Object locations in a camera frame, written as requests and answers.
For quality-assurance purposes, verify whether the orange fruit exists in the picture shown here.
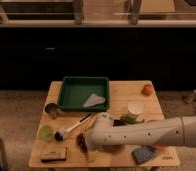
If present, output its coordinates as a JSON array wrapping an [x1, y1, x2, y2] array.
[[141, 84, 154, 96]]

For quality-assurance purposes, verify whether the dark purple bowl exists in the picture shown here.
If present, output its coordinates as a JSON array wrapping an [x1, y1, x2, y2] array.
[[113, 119, 127, 126]]

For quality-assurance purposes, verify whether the dark metal cup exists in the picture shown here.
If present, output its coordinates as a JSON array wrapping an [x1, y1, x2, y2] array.
[[44, 103, 59, 120]]

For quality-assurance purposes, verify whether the green chili pepper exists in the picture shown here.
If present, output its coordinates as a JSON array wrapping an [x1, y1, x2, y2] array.
[[120, 115, 144, 124]]

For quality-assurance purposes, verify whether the wooden table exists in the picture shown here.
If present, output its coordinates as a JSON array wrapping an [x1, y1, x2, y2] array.
[[28, 81, 180, 170]]

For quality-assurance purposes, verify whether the white small cup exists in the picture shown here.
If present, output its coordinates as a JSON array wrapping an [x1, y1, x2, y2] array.
[[128, 101, 144, 115]]

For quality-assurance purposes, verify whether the white handled dish brush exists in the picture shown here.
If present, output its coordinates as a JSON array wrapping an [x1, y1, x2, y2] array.
[[55, 113, 92, 141]]

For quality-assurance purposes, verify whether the green plastic tray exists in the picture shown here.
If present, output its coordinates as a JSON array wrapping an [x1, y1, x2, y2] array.
[[57, 76, 110, 112]]

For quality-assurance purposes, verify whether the blue sponge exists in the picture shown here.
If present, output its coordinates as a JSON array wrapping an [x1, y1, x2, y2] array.
[[132, 146, 156, 164]]

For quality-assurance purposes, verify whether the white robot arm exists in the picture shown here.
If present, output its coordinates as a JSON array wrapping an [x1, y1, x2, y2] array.
[[84, 112, 196, 150]]

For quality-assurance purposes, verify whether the white cloth piece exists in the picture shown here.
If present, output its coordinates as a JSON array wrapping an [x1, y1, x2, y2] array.
[[83, 93, 106, 107]]

